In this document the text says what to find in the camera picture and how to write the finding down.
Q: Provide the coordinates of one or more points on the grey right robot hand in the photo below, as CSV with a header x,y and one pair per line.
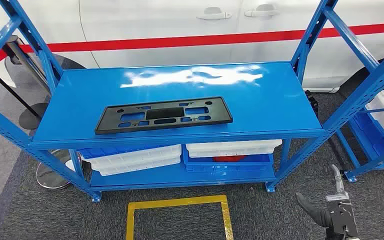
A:
x,y
311,208

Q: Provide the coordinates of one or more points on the black plastic plate bracket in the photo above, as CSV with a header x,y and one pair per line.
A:
x,y
109,117

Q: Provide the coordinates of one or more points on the blue metal shelf rack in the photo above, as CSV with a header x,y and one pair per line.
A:
x,y
350,175
212,99

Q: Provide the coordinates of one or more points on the red plastic part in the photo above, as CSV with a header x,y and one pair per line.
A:
x,y
228,159

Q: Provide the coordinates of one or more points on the blue plastic crate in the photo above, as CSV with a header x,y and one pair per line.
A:
x,y
367,132
225,166
96,153

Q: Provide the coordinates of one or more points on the red barrier belt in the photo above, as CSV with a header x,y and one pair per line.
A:
x,y
178,41

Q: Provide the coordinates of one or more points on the white car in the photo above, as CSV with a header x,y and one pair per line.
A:
x,y
162,20

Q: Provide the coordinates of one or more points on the chrome stanchion with round base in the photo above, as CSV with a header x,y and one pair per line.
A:
x,y
56,175

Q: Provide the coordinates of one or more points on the black stanchion with round base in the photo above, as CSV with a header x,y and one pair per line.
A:
x,y
33,116

